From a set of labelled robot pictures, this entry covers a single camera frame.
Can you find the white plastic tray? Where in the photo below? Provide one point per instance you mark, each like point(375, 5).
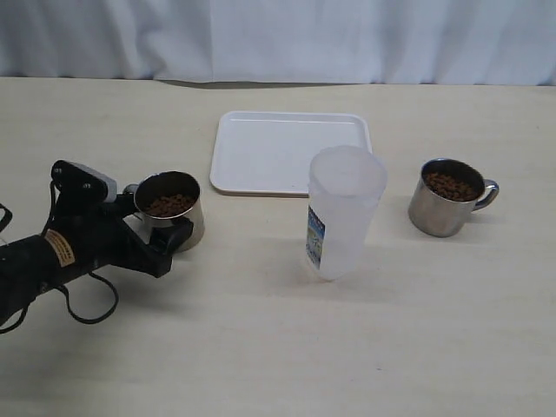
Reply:
point(269, 152)

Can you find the white curtain backdrop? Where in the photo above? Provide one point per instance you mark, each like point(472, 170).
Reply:
point(413, 42)

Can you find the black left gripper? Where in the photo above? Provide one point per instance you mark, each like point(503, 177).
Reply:
point(98, 236)

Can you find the translucent plastic container with label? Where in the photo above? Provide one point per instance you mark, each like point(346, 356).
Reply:
point(345, 186)

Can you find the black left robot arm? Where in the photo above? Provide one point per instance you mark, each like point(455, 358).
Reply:
point(23, 263)

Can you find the right steel mug with pellets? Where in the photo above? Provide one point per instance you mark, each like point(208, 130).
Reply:
point(447, 193)

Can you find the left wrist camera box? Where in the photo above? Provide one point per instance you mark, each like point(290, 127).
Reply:
point(81, 181)

